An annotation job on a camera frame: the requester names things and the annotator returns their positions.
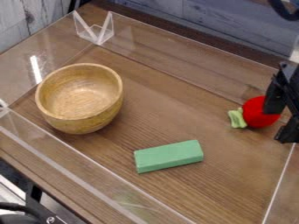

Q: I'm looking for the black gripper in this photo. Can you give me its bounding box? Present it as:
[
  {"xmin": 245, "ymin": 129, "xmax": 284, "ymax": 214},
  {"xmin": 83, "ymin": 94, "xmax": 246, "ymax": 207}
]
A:
[{"xmin": 262, "ymin": 62, "xmax": 299, "ymax": 144}]

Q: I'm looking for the black metal table frame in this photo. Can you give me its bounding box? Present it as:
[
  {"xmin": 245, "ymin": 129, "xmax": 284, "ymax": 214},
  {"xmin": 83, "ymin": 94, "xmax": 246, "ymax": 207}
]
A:
[{"xmin": 25, "ymin": 183, "xmax": 78, "ymax": 224}]

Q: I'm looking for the wooden bowl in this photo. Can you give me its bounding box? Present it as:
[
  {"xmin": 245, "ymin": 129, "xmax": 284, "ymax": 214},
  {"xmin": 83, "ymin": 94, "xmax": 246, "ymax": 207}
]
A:
[{"xmin": 34, "ymin": 63, "xmax": 124, "ymax": 135}]

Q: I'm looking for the clear acrylic tray enclosure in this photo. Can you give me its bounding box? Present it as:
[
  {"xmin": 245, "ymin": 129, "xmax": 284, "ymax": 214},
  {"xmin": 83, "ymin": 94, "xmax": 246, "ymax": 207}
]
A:
[{"xmin": 0, "ymin": 14, "xmax": 299, "ymax": 224}]

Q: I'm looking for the green rectangular block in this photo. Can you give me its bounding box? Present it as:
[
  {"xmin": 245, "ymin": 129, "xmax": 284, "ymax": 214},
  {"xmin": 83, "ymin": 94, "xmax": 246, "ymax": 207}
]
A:
[{"xmin": 134, "ymin": 140, "xmax": 202, "ymax": 173}]

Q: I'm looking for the red plush strawberry toy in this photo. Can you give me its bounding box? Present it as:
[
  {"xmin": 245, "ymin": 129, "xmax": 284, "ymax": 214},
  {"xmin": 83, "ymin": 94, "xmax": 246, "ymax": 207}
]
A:
[{"xmin": 228, "ymin": 95, "xmax": 280, "ymax": 129}]

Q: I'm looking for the black cable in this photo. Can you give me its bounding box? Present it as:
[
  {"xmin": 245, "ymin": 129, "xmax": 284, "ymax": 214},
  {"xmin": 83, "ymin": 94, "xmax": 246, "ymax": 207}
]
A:
[{"xmin": 0, "ymin": 200, "xmax": 39, "ymax": 224}]

